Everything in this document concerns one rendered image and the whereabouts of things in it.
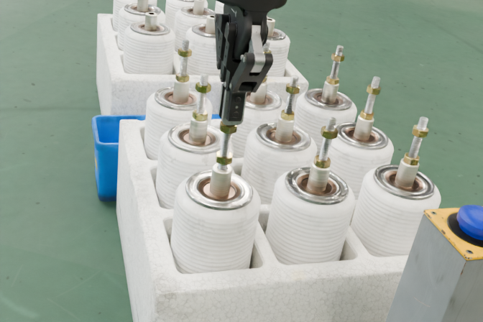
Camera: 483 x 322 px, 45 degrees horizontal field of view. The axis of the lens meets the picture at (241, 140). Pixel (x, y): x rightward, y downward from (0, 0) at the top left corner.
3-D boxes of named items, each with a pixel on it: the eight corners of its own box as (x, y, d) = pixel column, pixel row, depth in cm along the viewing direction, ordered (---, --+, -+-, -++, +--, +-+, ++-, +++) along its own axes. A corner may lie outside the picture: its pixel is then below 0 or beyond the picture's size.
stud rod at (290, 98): (285, 126, 77) (296, 74, 74) (290, 129, 77) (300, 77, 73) (279, 126, 77) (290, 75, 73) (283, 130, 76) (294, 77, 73)
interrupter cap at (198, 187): (183, 210, 60) (184, 204, 60) (186, 172, 67) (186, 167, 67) (254, 215, 61) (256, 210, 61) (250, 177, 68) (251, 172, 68)
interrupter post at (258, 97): (247, 103, 86) (250, 82, 85) (251, 96, 88) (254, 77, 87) (263, 106, 86) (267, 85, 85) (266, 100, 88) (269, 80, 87)
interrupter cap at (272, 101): (226, 106, 84) (227, 101, 84) (238, 87, 91) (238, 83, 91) (277, 116, 83) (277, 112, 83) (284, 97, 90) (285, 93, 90)
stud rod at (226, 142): (216, 170, 63) (225, 109, 60) (226, 171, 63) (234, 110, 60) (217, 175, 62) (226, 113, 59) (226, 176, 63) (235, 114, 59)
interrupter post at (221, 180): (208, 198, 63) (211, 172, 61) (208, 185, 65) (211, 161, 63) (230, 200, 63) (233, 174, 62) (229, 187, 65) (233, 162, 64)
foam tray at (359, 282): (321, 200, 111) (341, 117, 103) (431, 364, 79) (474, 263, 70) (116, 211, 99) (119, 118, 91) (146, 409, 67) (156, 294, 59)
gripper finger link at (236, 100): (230, 70, 57) (224, 117, 59) (238, 82, 54) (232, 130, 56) (245, 70, 57) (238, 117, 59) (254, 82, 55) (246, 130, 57)
